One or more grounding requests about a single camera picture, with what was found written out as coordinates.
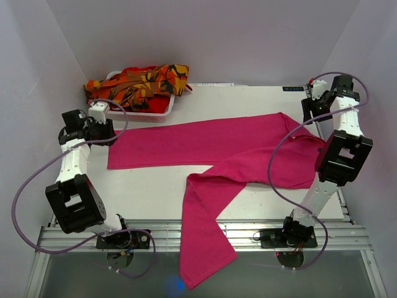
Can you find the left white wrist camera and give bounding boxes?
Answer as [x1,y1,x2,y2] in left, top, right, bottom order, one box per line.
[88,102,109,124]

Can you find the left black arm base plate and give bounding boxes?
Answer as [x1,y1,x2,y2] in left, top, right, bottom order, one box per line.
[95,229,151,250]

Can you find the aluminium front rail frame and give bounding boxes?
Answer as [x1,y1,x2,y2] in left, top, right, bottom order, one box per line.
[24,219,388,298]

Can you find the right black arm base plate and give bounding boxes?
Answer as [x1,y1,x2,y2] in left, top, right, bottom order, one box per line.
[259,228,318,249]

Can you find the orange camouflage trousers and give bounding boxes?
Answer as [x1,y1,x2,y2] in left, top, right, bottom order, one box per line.
[84,64,190,114]

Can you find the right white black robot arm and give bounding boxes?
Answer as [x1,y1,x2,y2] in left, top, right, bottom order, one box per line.
[280,73,373,248]

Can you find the pink trousers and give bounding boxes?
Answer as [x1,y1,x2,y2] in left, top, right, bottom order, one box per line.
[107,112,325,289]

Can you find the blue label sticker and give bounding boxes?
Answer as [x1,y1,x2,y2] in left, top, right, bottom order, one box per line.
[282,86,305,92]

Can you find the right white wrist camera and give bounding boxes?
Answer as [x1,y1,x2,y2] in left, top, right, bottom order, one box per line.
[307,79,328,101]

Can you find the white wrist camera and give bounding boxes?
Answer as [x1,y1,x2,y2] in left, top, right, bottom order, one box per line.
[307,79,328,101]
[88,102,109,124]

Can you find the white plastic basket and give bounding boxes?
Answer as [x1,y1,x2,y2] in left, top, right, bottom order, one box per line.
[92,65,186,122]

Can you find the red garment in basket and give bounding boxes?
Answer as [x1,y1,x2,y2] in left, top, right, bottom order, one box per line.
[107,65,176,114]

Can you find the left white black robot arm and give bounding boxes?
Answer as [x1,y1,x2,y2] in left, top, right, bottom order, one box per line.
[45,103,132,248]

